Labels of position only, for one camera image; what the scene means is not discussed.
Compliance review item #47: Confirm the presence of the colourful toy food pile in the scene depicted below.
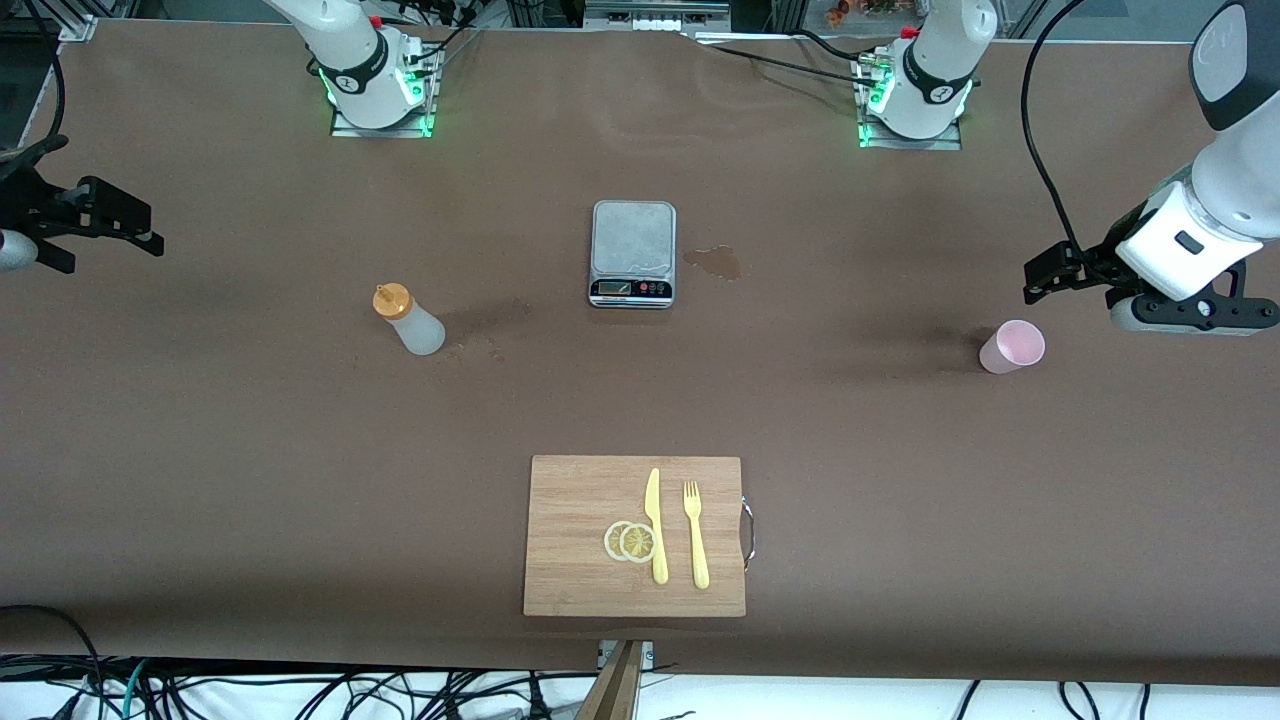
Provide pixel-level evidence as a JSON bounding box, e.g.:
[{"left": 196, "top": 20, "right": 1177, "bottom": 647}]
[{"left": 825, "top": 0, "right": 907, "bottom": 27}]

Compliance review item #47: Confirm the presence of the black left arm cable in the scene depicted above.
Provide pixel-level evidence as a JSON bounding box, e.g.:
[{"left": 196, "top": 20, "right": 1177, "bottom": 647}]
[{"left": 1019, "top": 0, "right": 1107, "bottom": 263}]

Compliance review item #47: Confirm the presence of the brown table cover sheet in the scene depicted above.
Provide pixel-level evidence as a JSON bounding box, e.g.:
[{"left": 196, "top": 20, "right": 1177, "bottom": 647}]
[{"left": 0, "top": 18, "right": 1280, "bottom": 687}]

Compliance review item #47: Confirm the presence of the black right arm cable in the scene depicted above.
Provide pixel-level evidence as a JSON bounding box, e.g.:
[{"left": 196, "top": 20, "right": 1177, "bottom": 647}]
[{"left": 20, "top": 0, "right": 68, "bottom": 143}]

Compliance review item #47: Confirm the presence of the silver metal bracket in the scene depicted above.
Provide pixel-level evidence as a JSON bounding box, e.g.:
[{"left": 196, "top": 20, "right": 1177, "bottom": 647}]
[{"left": 597, "top": 640, "right": 656, "bottom": 673}]

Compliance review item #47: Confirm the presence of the wooden cutting board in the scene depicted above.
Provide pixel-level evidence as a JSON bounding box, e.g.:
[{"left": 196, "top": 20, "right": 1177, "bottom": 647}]
[{"left": 523, "top": 455, "right": 757, "bottom": 618}]

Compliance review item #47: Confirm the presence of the pink plastic cup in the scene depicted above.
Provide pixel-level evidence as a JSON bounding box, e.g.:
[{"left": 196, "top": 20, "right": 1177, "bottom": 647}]
[{"left": 978, "top": 319, "right": 1047, "bottom": 376}]

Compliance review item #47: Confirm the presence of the brown sauce puddle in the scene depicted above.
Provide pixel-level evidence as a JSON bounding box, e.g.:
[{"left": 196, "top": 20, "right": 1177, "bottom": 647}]
[{"left": 684, "top": 246, "right": 744, "bottom": 283}]

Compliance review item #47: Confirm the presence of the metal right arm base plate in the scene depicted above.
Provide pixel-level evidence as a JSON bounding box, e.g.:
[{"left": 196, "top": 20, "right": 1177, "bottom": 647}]
[{"left": 330, "top": 45, "right": 439, "bottom": 139}]

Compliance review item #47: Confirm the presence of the black floor cable loop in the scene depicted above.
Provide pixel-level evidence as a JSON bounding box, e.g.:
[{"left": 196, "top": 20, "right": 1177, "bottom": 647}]
[{"left": 0, "top": 604, "right": 107, "bottom": 720}]

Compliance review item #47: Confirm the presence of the translucent sauce bottle orange cap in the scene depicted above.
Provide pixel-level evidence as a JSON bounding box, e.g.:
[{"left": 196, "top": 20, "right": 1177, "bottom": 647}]
[{"left": 373, "top": 283, "right": 447, "bottom": 358}]

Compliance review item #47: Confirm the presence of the silver digital kitchen scale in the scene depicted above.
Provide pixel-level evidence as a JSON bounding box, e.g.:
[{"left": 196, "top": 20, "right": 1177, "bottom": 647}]
[{"left": 588, "top": 200, "right": 678, "bottom": 310}]

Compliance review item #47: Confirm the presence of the aluminium frame corner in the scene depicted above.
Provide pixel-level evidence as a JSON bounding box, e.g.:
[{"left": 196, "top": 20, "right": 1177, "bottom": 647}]
[{"left": 57, "top": 0, "right": 102, "bottom": 44}]

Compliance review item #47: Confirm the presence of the white power strip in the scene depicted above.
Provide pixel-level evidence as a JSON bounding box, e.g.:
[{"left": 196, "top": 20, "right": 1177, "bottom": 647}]
[{"left": 616, "top": 10, "right": 693, "bottom": 34}]

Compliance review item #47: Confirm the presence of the yellow plastic fork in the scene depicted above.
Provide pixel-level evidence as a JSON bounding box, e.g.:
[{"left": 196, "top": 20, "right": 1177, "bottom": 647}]
[{"left": 682, "top": 480, "right": 711, "bottom": 590}]

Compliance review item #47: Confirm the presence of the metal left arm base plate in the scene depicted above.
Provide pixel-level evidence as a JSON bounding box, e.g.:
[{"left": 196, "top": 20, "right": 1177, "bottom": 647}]
[{"left": 857, "top": 108, "right": 964, "bottom": 152}]

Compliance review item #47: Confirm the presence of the yellow plastic knife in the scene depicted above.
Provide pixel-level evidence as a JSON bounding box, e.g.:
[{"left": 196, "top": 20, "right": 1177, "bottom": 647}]
[{"left": 644, "top": 468, "right": 670, "bottom": 586}]

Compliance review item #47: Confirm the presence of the teal floor cable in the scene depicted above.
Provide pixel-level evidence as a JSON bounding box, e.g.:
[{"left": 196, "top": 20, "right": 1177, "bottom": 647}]
[{"left": 120, "top": 658, "right": 151, "bottom": 720}]

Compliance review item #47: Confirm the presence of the wooden post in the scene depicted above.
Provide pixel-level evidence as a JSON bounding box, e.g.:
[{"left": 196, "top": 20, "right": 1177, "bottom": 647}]
[{"left": 575, "top": 640, "right": 646, "bottom": 720}]

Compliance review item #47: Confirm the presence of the black cable to arm base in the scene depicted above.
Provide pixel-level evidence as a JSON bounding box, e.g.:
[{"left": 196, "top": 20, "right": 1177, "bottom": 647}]
[{"left": 698, "top": 38, "right": 873, "bottom": 89}]

